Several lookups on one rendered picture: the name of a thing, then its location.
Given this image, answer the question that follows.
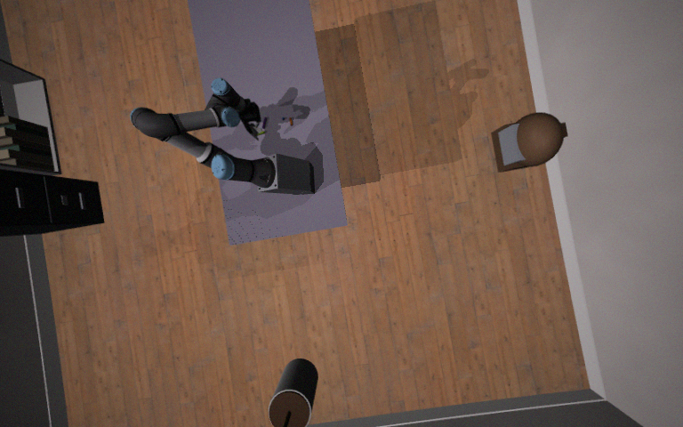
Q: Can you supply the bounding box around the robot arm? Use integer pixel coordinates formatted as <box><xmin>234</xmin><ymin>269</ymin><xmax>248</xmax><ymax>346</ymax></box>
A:
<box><xmin>130</xmin><ymin>78</ymin><xmax>276</xmax><ymax>188</ymax></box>

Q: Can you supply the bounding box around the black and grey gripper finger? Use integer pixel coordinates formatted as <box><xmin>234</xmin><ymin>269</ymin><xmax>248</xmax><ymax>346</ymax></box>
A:
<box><xmin>243</xmin><ymin>121</ymin><xmax>262</xmax><ymax>141</ymax></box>

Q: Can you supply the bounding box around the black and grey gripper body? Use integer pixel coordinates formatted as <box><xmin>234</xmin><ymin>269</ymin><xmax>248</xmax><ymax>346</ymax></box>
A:
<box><xmin>238</xmin><ymin>97</ymin><xmax>261</xmax><ymax>123</ymax></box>

